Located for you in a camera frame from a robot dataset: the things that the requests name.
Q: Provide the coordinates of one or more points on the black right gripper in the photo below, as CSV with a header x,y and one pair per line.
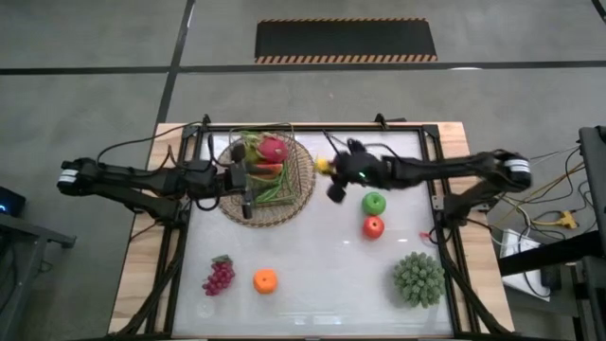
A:
x,y
360,168

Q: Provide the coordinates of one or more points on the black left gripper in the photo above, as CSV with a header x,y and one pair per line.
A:
x,y
236,180

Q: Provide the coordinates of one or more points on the yellow lemon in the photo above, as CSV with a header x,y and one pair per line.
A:
x,y
322,166

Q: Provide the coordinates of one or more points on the orange papaya slice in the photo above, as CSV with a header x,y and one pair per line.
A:
x,y
271,169

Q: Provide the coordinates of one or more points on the green long beans bunch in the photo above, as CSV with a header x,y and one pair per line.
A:
x,y
272,194

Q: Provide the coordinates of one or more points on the pink dragon fruit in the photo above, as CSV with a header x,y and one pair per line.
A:
x,y
273,149

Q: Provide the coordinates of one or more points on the red apple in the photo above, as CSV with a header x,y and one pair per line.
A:
x,y
373,227

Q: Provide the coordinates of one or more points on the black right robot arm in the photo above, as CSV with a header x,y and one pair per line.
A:
x,y
435,166

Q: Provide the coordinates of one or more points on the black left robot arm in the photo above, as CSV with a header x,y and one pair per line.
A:
x,y
118,177

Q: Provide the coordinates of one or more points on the round wicker basket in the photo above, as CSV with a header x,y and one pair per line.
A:
x,y
284,218

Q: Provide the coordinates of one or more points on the orange tangerine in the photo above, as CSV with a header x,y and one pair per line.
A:
x,y
265,281

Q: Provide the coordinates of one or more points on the small red connector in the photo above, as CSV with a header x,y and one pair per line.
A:
x,y
425,235

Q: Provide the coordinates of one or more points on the purple grape bunch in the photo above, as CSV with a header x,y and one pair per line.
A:
x,y
220,279

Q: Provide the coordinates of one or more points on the black hazard-striped floor mat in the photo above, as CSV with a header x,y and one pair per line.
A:
x,y
345,40

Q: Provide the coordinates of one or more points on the green bumpy sugar apple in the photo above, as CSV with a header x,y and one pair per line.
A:
x,y
419,279

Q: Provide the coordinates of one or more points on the white box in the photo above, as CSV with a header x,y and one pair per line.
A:
x,y
513,246

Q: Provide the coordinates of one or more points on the black desk bar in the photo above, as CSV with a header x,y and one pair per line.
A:
x,y
544,256

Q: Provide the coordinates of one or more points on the grey metal cart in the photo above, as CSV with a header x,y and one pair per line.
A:
x,y
28,232

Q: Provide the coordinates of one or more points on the yellow plug connector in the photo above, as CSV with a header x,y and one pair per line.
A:
x,y
567,219

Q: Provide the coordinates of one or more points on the black device with blue light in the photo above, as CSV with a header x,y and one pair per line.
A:
x,y
12,201

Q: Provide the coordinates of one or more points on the black equipment stand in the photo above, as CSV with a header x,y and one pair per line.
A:
x,y
594,166

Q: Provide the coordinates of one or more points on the black aluminium table frame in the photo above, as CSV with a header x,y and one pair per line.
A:
x,y
379,127

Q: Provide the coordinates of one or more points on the black frame clamp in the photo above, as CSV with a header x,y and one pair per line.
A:
x,y
206,120
380,120

